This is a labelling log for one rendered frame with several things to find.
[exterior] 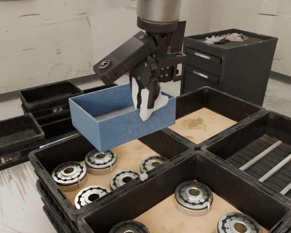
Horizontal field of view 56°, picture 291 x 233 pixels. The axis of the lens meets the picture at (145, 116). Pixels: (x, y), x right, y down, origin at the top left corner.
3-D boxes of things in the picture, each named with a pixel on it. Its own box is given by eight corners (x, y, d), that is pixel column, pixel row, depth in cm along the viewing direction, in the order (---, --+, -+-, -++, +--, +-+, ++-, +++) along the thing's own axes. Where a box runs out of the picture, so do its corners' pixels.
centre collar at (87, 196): (89, 208, 70) (89, 207, 70) (81, 197, 74) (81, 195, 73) (106, 200, 73) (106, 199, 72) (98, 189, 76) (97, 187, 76)
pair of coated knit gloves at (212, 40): (209, 46, 208) (210, 42, 207) (193, 41, 222) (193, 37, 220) (232, 41, 220) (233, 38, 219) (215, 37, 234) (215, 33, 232)
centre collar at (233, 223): (244, 242, 62) (244, 240, 61) (225, 228, 65) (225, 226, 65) (255, 229, 65) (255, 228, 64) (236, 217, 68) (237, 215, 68)
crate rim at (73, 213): (75, 224, 60) (73, 217, 59) (27, 159, 81) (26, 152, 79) (197, 155, 83) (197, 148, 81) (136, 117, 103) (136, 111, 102)
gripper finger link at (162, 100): (169, 121, 59) (174, 83, 54) (146, 129, 57) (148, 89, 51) (161, 114, 61) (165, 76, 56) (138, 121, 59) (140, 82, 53)
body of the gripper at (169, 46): (183, 83, 54) (194, 22, 47) (146, 93, 51) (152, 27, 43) (161, 67, 60) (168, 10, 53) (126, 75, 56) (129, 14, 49)
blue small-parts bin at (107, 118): (100, 153, 56) (97, 122, 52) (72, 125, 67) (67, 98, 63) (175, 124, 66) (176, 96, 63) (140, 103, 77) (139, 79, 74)
